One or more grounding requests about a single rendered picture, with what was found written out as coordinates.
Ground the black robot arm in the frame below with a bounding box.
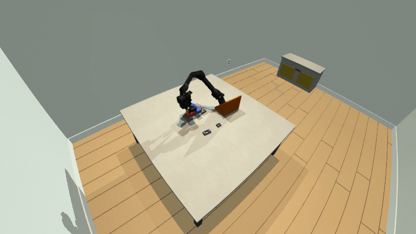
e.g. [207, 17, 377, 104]
[176, 70, 226, 109]

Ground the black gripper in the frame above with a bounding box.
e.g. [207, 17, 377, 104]
[185, 99, 197, 114]

